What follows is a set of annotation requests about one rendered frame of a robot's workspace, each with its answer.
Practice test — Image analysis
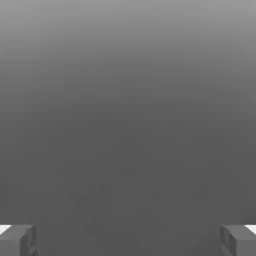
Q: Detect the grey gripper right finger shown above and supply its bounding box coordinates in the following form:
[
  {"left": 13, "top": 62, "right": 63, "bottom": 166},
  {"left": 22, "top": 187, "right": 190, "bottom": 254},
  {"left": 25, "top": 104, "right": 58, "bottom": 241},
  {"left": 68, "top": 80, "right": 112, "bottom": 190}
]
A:
[{"left": 218, "top": 223, "right": 256, "bottom": 256}]

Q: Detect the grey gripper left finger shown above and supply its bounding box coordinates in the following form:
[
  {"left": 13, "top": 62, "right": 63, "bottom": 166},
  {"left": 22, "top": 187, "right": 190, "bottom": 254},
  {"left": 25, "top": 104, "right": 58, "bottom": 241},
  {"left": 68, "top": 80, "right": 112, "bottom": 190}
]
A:
[{"left": 0, "top": 223, "right": 39, "bottom": 256}]

